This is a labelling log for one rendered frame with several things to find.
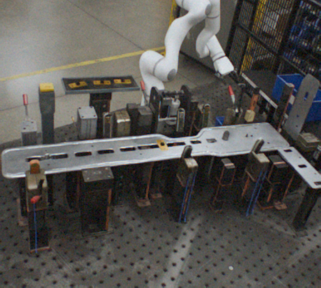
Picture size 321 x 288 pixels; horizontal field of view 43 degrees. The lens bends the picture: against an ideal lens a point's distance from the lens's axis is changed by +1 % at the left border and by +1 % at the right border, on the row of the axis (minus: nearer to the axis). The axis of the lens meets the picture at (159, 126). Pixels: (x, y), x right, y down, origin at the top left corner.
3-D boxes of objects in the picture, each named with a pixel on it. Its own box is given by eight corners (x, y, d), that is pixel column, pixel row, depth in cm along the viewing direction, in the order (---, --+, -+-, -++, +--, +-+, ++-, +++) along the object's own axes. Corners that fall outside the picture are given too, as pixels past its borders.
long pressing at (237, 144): (2, 184, 158) (2, 181, 157) (0, 149, 175) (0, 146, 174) (292, 148, 206) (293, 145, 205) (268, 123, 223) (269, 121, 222)
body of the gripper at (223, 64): (223, 58, 262) (231, 73, 260) (210, 63, 259) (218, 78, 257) (227, 53, 255) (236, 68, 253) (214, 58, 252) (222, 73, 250)
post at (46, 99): (41, 166, 212) (39, 94, 187) (40, 157, 218) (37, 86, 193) (56, 165, 214) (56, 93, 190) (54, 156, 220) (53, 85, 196)
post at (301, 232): (298, 237, 195) (318, 193, 179) (284, 220, 203) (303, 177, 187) (308, 235, 197) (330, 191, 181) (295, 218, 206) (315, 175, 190)
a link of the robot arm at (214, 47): (212, 55, 252) (224, 49, 254) (202, 37, 254) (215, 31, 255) (209, 60, 260) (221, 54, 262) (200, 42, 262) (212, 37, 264)
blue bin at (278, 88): (301, 122, 220) (309, 101, 213) (269, 94, 243) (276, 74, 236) (325, 120, 226) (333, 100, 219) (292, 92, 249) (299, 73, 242)
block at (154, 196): (152, 199, 203) (160, 154, 187) (144, 181, 213) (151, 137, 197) (162, 197, 205) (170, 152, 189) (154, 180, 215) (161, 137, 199)
